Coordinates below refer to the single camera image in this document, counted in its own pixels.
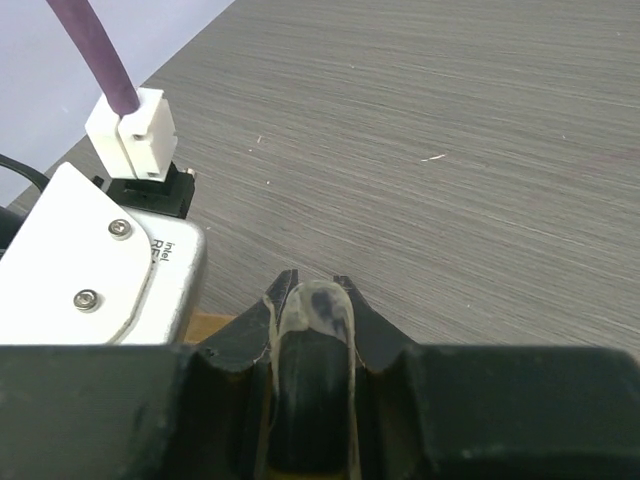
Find brown cardboard express box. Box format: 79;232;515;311
184;311;234;344

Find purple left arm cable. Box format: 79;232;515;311
45;0;141;119

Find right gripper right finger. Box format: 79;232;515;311
338;276;639;479

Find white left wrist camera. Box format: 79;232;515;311
1;88;207;345

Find yellow utility knife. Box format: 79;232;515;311
263;280;361;479

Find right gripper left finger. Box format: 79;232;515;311
1;270;299;479

